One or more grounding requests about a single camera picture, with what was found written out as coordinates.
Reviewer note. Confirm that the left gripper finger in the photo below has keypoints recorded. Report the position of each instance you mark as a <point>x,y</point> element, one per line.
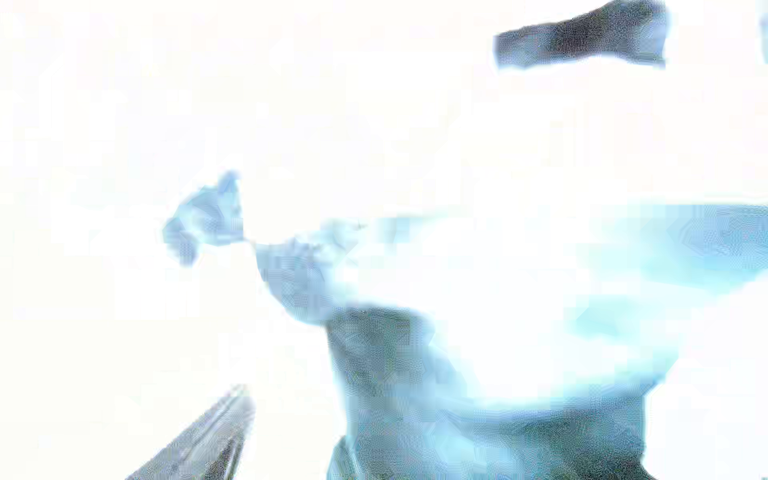
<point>208,449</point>

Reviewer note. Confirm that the black white checkered pillowcase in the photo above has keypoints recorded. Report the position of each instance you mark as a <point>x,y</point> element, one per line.
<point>494,332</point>

